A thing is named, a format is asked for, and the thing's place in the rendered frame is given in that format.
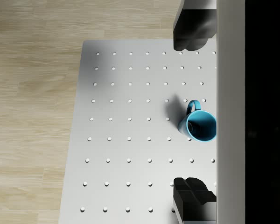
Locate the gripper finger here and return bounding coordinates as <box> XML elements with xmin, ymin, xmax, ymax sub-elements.
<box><xmin>173</xmin><ymin>177</ymin><xmax>217</xmax><ymax>224</ymax></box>
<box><xmin>173</xmin><ymin>0</ymin><xmax>217</xmax><ymax>51</ymax></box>

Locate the blue mug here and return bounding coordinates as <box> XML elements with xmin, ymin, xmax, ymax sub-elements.
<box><xmin>177</xmin><ymin>99</ymin><xmax>217</xmax><ymax>142</ymax></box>

